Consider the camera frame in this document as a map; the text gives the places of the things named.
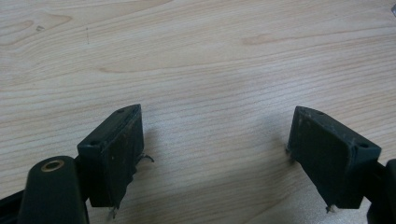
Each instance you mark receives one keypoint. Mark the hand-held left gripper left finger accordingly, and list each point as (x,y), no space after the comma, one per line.
(109,161)

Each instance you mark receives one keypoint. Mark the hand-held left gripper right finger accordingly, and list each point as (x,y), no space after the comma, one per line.
(330,161)

